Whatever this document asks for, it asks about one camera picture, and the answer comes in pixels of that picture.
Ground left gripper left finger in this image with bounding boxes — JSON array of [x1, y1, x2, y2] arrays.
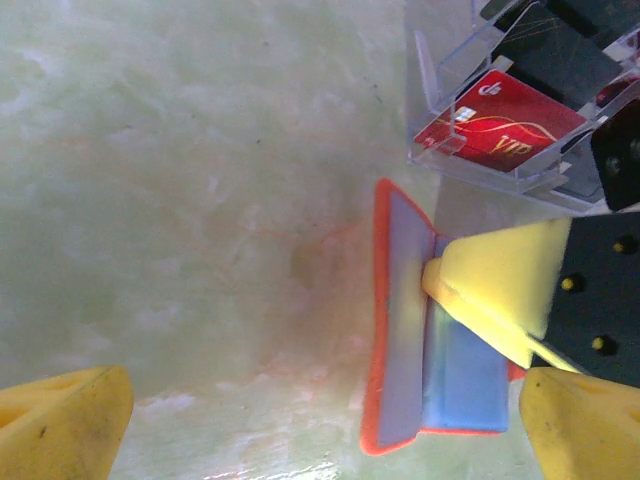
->
[[0, 363, 135, 480]]

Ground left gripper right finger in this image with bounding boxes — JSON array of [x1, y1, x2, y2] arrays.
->
[[518, 366, 640, 480]]

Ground orange card holder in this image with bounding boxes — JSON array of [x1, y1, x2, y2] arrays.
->
[[358, 177, 527, 458]]

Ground red and black packets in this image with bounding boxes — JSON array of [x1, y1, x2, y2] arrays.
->
[[405, 0, 640, 212]]

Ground red VIP card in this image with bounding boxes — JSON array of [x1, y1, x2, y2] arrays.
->
[[412, 68, 588, 174]]

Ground black VIP card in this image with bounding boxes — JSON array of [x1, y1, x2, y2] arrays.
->
[[492, 1, 627, 110], [544, 0, 640, 47]]

